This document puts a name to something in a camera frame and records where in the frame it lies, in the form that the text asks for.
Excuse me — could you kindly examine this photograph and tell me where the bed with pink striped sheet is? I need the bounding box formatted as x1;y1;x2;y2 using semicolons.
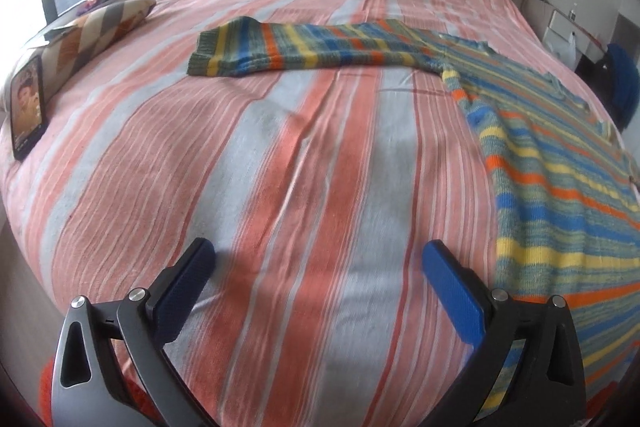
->
0;0;640;427

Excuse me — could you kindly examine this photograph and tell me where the striped knit sweater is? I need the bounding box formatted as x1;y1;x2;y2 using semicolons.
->
187;16;640;413

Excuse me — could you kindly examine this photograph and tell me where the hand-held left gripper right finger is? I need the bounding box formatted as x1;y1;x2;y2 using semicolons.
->
422;239;587;427

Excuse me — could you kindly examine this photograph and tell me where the cardboard box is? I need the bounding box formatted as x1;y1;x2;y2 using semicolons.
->
522;0;568;38

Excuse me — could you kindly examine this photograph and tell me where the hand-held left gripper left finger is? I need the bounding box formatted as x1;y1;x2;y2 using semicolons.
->
50;238;221;427

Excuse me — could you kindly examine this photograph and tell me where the blue chair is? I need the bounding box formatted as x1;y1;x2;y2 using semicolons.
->
575;42;640;130

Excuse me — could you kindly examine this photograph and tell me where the diamond pattern pillow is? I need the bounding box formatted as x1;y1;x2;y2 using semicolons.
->
30;0;157;80

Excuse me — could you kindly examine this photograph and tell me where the black smartphone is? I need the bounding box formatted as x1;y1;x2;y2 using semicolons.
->
10;56;48;161

